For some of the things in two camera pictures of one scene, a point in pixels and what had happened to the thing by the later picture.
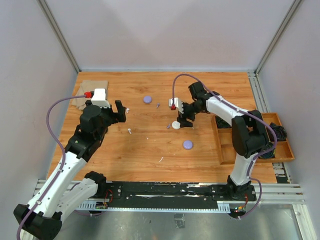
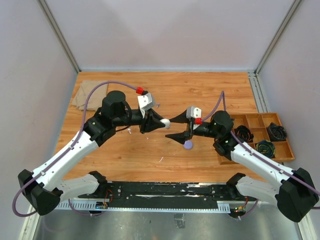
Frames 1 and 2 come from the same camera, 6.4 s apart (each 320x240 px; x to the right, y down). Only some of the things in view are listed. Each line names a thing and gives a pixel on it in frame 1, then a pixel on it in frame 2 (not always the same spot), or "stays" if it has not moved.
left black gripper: x=116 y=117 to x=150 y=122
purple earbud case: x=188 y=144 stays
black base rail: x=170 y=194 stays
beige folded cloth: x=88 y=86 stays
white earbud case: x=175 y=125 to x=167 y=122
